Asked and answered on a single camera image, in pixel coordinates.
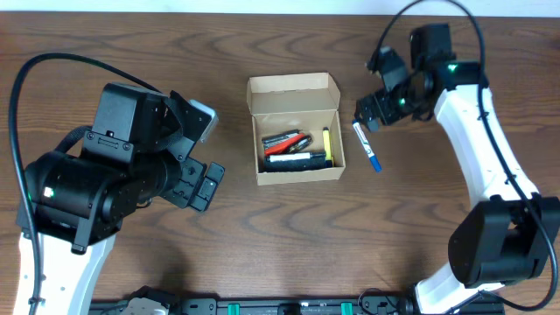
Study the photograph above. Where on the brown cardboard box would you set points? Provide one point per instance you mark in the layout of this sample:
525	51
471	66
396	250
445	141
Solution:
306	104

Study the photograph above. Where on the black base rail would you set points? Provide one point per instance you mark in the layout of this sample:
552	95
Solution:
148	300

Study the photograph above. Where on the white marker black cap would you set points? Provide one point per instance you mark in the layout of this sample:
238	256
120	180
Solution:
295	156

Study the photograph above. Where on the white marker blue cap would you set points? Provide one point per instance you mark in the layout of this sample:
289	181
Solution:
367	147

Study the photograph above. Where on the yellow highlighter pen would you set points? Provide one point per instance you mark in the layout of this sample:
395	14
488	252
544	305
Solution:
327	147

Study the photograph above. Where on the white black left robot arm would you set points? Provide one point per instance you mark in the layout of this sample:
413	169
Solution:
69	228

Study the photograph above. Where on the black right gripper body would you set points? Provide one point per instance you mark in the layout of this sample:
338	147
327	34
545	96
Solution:
393	103

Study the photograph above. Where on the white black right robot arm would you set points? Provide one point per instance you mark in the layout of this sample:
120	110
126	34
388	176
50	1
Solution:
507	237

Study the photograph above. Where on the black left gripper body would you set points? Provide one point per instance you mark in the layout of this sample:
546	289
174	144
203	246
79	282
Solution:
156	171

